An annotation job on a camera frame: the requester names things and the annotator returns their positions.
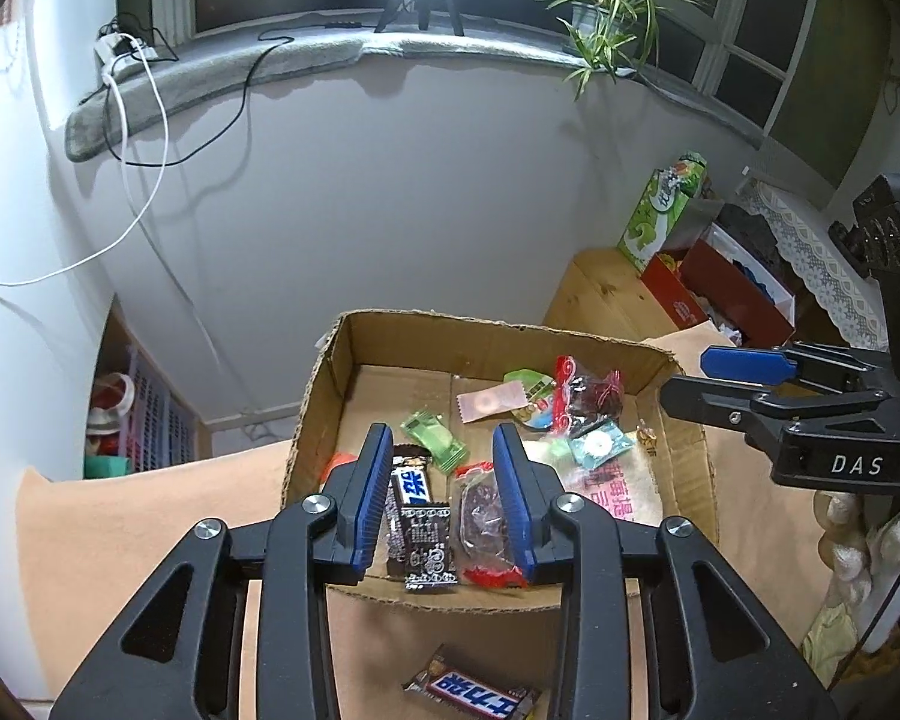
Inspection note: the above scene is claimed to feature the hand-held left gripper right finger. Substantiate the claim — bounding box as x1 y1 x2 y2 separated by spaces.
493 424 833 720

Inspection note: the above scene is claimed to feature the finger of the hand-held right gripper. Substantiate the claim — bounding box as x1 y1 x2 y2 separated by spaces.
700 343 899 392
660 373 891 452

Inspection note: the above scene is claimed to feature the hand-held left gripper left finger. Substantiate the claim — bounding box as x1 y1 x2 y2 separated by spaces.
49 424 392 720

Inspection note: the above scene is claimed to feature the red dried fruit packet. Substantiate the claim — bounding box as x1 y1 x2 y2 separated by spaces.
551 354 625 436
450 461 530 590

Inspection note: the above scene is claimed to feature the brown chocolate bar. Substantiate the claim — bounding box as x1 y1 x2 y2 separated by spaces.
388 444 432 537
403 645 541 720

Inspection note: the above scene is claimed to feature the black patterned snack packet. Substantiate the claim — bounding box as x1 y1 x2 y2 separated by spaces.
401 502 460 592

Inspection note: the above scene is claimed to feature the green clear snack packet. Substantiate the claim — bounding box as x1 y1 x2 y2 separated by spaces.
401 409 470 473

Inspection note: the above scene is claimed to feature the pink snack packet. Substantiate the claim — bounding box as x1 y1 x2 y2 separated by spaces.
456 384 526 421

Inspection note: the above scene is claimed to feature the teal round candy packet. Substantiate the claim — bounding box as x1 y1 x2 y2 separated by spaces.
547 420 637 472

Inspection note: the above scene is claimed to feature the brown cardboard box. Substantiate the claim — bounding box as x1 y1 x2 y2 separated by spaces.
281 307 721 661

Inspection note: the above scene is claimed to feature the person's right hand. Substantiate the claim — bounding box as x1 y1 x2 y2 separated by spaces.
814 491 900 650

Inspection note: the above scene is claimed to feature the red cardboard box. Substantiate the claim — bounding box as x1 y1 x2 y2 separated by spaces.
640 221 796 350

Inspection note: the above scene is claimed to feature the wrapped sliced bread packet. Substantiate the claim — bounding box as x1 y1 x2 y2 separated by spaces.
525 442 665 530

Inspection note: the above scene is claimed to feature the white lace cloth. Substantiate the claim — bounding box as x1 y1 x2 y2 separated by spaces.
739 180 890 350

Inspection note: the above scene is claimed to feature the green lid jelly cup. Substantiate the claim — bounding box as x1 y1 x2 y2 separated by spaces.
504 367 560 428

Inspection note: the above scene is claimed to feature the green drink carton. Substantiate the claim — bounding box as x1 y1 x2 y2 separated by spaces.
616 152 710 273

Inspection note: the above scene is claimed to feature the orange blanket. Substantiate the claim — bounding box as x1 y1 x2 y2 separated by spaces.
15 330 833 720

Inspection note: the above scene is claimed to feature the lilac plastic basket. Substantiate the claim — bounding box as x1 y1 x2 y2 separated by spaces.
124 345 200 473

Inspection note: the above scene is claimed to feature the red and white bag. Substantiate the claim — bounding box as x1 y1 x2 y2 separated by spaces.
86 373 136 458

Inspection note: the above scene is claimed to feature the yellow cloth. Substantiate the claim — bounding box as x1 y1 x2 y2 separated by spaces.
799 600 900 683

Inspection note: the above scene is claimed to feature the potted spider plant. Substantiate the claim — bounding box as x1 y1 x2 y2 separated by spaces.
529 0 713 98

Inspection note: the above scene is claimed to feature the white power strip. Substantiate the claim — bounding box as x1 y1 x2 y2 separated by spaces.
94 30 158 65

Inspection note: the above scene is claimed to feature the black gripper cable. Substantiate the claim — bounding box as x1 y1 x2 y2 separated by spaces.
832 510 900 683

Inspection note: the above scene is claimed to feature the white window frame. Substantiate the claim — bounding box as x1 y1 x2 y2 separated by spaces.
116 0 897 188

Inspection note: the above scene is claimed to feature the white cable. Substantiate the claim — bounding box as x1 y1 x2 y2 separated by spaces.
0 52 170 287

